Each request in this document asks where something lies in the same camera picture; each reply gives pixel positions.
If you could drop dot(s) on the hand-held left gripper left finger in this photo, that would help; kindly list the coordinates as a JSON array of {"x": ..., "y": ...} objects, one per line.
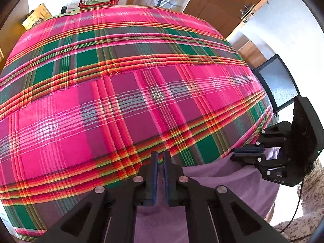
[{"x": 154, "y": 172}]

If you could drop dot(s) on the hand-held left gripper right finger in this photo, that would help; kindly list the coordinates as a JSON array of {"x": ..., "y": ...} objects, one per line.
[{"x": 165, "y": 174}]

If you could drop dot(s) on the pink plaid blanket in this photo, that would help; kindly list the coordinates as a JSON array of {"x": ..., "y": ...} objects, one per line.
[{"x": 114, "y": 93}]

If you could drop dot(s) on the wooden wardrobe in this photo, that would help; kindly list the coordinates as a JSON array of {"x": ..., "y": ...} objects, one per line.
[{"x": 10, "y": 38}]

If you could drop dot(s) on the yellow bag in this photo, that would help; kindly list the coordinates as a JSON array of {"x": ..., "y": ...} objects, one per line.
[{"x": 36, "y": 16}]

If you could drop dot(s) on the white printed boxes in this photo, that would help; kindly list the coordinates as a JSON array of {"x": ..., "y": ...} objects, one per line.
[{"x": 69, "y": 6}]

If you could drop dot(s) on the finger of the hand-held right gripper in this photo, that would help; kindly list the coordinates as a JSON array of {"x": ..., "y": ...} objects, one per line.
[
  {"x": 246, "y": 149},
  {"x": 244, "y": 159}
]

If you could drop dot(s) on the black office chair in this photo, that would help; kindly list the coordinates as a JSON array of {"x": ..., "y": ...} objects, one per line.
[{"x": 278, "y": 83}]

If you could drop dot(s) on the purple fleece pants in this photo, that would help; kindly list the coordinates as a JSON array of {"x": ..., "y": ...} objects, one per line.
[{"x": 215, "y": 179}]

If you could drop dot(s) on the wooden door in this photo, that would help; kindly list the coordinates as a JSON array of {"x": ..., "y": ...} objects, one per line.
[{"x": 222, "y": 7}]

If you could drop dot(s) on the wooden board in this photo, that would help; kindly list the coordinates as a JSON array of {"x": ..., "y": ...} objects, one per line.
[{"x": 250, "y": 53}]

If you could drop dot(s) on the red basket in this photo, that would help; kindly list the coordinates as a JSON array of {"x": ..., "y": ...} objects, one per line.
[{"x": 101, "y": 1}]

